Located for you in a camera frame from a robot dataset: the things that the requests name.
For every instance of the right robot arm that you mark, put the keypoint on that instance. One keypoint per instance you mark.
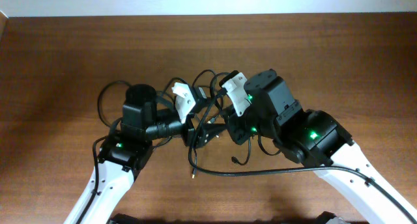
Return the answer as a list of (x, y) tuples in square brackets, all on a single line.
[(318, 141)]

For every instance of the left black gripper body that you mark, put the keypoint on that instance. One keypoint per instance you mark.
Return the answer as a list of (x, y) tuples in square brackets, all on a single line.
[(189, 135)]

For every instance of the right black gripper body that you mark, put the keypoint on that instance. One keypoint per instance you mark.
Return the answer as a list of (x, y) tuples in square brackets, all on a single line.
[(232, 129)]

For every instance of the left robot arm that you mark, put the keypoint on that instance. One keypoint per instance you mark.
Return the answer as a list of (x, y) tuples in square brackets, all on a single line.
[(121, 155)]

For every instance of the wooden side panel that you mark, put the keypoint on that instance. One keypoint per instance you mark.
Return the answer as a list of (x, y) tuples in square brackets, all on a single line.
[(3, 23)]

